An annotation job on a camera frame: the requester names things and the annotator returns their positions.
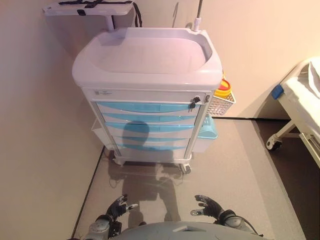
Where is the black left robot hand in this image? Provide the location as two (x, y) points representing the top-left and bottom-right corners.
(105, 194), (139, 219)

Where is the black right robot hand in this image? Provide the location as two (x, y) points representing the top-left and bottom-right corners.
(190, 194), (226, 220)

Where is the grey robot torso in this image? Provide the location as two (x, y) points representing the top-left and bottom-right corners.
(109, 220), (261, 240)

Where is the grey cart caster wheel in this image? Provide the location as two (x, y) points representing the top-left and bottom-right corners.
(180, 162), (193, 174)
(113, 154), (126, 166)

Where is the light blue waste bin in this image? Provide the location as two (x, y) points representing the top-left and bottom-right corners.
(197, 115), (219, 140)

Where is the white flat side bin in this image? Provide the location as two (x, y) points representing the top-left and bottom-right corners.
(90, 118), (109, 146)

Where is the white bed caster wheel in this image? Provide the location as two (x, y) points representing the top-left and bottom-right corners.
(265, 134), (284, 151)

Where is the white perforated side basket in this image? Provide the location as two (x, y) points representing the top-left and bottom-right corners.
(206, 90), (237, 117)

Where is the bunch of cart keys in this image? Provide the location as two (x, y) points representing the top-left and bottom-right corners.
(187, 95), (202, 111)

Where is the yellow sharps container red lid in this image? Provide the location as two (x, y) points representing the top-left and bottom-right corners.
(213, 76), (234, 97)

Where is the white hospital bed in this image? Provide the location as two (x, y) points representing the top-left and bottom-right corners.
(265, 56), (320, 171)

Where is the white medical cart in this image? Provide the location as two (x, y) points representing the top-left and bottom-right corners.
(71, 26), (224, 173)

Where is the metal IV pole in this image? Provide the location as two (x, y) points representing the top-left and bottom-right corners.
(191, 0), (202, 33)

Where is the white swivel shelf board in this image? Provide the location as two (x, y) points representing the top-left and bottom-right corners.
(42, 0), (134, 34)

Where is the deep blue handle drawer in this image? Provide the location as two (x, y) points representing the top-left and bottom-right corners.
(114, 143), (188, 161)

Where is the blue handle cart drawer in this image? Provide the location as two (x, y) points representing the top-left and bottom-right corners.
(100, 111), (199, 125)
(110, 135), (193, 147)
(104, 121), (196, 138)

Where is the widest blue handle drawer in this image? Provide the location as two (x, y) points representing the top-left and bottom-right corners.
(95, 100), (202, 115)

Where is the blue bed rail clip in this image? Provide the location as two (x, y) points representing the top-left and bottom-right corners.
(271, 84), (285, 100)

